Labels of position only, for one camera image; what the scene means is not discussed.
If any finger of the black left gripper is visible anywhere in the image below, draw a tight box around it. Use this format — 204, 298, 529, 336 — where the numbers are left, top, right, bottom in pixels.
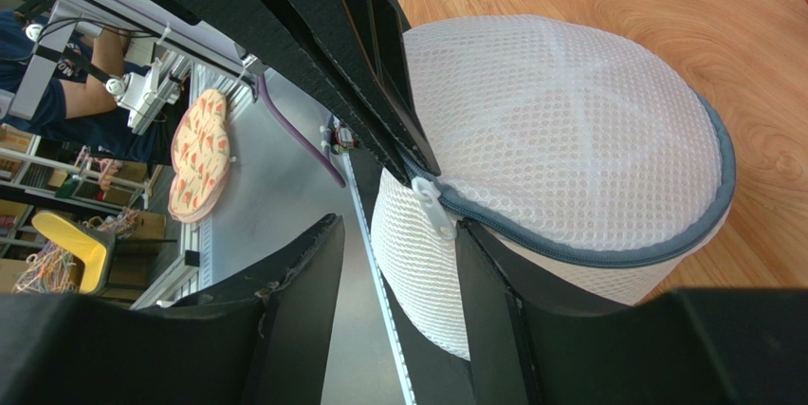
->
151, 0, 440, 182

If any background shelf with items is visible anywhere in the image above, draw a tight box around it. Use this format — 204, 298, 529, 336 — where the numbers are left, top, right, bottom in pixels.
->
1, 126, 177, 303

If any floral oven mitt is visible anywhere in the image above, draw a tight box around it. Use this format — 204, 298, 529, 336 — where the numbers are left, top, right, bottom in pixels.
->
168, 88, 232, 224

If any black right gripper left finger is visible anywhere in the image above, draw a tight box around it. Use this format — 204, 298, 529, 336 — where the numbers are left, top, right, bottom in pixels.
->
1, 214, 345, 404

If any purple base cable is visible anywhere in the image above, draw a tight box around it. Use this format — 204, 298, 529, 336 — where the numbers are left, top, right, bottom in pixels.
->
254, 73, 348, 190

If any person in dark shirt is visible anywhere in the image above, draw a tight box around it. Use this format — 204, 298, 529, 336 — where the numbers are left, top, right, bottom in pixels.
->
1, 9, 187, 166

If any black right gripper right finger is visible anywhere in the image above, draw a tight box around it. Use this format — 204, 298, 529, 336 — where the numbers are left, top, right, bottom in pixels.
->
455, 220, 807, 404

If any yellow chair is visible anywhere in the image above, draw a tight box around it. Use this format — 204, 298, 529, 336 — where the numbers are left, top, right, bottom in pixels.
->
32, 212, 117, 295

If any white mesh laundry bag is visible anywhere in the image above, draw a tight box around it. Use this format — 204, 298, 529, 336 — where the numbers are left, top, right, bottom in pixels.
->
369, 13, 739, 361

